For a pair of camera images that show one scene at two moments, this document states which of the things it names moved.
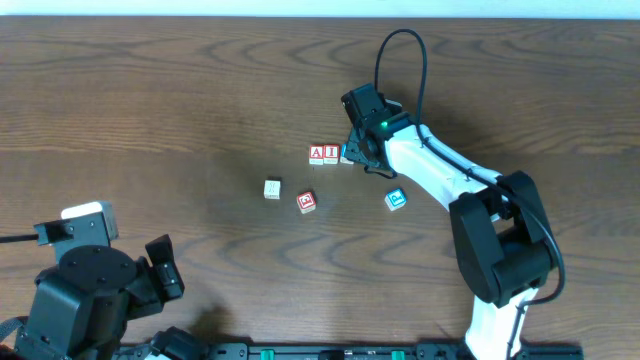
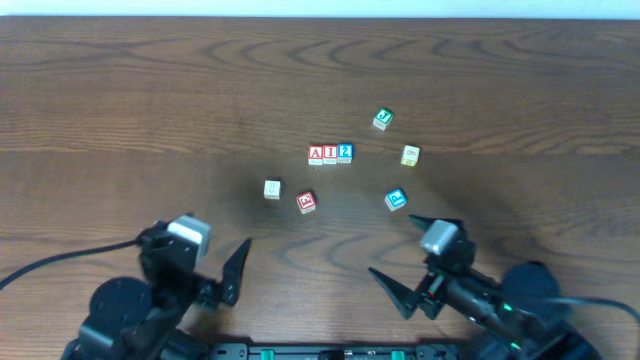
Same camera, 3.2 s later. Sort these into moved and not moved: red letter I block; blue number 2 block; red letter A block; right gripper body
Moved: right gripper body
Not moved: red letter A block; blue number 2 block; red letter I block
